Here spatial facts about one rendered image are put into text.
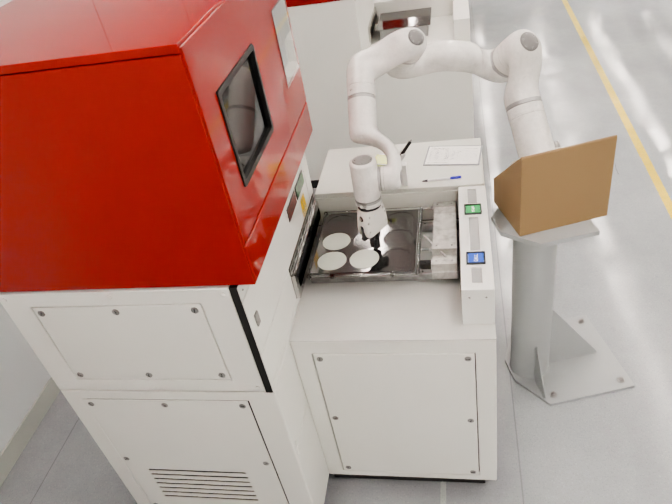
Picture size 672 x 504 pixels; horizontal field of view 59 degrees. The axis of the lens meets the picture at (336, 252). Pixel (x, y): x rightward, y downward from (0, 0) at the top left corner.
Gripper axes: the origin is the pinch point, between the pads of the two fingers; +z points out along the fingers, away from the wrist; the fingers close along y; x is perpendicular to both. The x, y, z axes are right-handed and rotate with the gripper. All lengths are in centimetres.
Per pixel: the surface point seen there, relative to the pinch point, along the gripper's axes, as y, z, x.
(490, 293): -4.2, -1.8, -46.0
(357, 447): -35, 66, -10
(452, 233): 21.8, 4.7, -16.1
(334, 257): -10.9, 2.8, 9.4
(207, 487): -80, 63, 22
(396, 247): 4.0, 2.8, -5.6
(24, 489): -124, 93, 110
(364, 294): -13.7, 10.7, -4.8
